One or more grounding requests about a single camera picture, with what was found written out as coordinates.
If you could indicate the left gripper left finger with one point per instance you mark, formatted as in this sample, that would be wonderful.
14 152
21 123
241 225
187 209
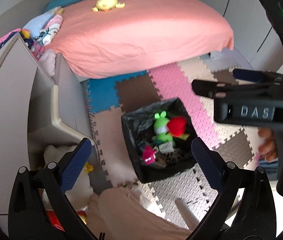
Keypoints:
27 215

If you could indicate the dark floral clothing pile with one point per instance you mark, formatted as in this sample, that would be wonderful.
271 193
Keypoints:
24 33

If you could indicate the magenta small toy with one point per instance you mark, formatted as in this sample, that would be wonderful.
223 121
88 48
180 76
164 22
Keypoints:
148 155

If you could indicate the light blue folded blanket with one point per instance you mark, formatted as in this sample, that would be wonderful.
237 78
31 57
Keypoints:
35 25

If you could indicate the pink bed mattress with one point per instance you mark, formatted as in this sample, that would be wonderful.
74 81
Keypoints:
144 34

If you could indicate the person beige trouser leg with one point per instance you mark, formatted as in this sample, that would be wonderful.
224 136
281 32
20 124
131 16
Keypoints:
119 214

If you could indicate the person right hand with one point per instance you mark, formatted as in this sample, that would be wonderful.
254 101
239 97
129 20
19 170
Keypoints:
267 149

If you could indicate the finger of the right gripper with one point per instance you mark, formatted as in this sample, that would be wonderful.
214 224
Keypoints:
256 76
211 89

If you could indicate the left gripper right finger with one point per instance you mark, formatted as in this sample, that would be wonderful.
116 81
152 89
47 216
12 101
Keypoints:
244 207

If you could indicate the foam puzzle floor mat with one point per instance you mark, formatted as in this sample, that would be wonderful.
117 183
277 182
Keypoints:
112 97

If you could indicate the red yellow toy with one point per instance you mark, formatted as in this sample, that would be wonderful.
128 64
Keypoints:
69 216

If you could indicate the black lined trash bin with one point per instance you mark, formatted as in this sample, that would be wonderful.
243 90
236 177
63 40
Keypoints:
172 158

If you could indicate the green frog plush toy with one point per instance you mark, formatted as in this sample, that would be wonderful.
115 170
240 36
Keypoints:
160 128

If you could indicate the pink white folded clothes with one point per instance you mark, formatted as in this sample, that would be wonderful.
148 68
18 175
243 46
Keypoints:
47 34

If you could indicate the wardrobe doors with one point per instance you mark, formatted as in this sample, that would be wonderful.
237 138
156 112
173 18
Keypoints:
256 44

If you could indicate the red plush toy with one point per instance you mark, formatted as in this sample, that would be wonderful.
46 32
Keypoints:
177 126

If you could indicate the white plush toy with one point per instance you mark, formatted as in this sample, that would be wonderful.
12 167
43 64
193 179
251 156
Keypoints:
81 192

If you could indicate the yellow duck plush toy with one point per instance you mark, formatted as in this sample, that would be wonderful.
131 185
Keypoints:
107 5

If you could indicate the beige dresser cabinet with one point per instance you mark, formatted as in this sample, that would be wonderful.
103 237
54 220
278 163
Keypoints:
36 110

